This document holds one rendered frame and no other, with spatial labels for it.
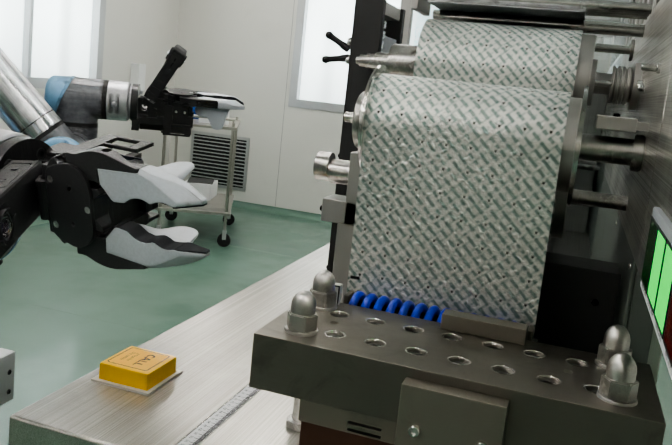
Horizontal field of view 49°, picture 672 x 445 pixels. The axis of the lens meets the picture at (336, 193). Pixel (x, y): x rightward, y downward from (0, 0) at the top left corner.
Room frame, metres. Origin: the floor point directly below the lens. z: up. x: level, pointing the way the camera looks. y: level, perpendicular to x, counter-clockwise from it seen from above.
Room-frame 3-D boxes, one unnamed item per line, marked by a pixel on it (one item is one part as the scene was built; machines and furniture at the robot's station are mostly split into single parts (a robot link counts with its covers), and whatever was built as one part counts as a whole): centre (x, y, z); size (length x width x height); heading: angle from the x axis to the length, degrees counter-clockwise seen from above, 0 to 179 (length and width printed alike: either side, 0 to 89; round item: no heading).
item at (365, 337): (0.76, -0.14, 1.00); 0.40 x 0.16 x 0.06; 73
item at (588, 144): (0.89, -0.32, 1.25); 0.07 x 0.04 x 0.04; 73
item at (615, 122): (0.89, -0.33, 1.28); 0.06 x 0.05 x 0.02; 73
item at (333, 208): (1.02, -0.02, 1.05); 0.06 x 0.05 x 0.31; 73
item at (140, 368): (0.89, 0.23, 0.91); 0.07 x 0.07 x 0.02; 73
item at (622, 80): (1.13, -0.40, 1.34); 0.07 x 0.07 x 0.07; 73
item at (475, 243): (0.88, -0.14, 1.11); 0.23 x 0.01 x 0.18; 73
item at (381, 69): (0.98, -0.04, 1.25); 0.15 x 0.01 x 0.15; 163
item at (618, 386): (0.66, -0.28, 1.05); 0.04 x 0.04 x 0.04
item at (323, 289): (0.85, 0.00, 1.05); 0.04 x 0.04 x 0.04
